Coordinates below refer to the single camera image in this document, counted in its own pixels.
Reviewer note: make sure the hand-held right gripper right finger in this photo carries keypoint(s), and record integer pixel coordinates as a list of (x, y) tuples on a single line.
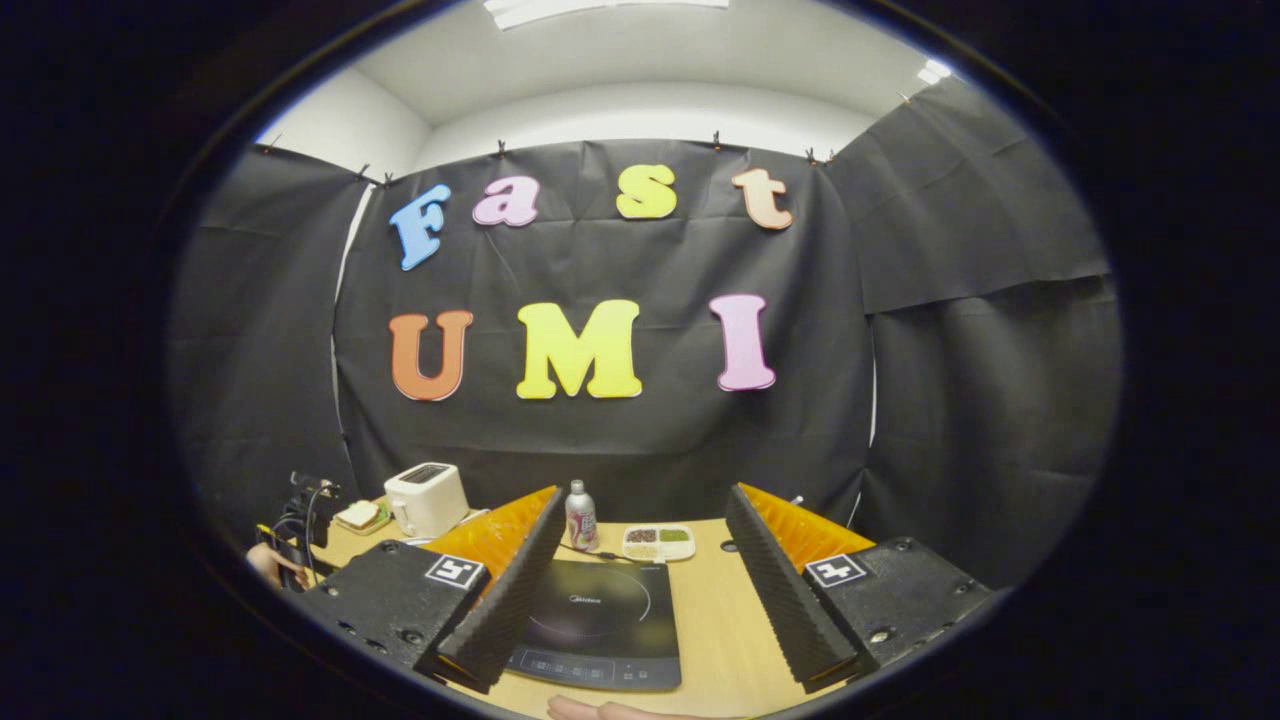
[(780, 590)]

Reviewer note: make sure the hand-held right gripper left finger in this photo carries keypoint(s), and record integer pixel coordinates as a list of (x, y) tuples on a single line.
[(515, 590)]

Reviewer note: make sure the black induction cooktop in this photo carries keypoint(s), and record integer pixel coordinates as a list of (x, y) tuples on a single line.
[(610, 620)]

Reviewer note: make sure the sandwich with lettuce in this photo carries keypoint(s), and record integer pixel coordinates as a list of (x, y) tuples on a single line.
[(360, 514)]

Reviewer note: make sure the white sandwich plate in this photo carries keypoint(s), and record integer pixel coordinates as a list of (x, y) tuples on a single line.
[(380, 526)]

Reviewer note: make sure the silver drink bottle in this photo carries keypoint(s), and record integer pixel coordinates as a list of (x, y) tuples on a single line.
[(582, 520)]

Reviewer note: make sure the white toaster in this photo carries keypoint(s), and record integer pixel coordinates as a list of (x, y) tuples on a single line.
[(428, 498)]

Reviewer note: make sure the white divided bean tray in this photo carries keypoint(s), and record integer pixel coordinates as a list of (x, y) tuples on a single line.
[(658, 542)]

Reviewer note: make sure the small ceiling light panel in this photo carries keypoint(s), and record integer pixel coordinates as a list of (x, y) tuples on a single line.
[(935, 71)]

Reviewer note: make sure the large ceiling light panel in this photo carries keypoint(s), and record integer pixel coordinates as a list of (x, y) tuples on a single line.
[(600, 10)]

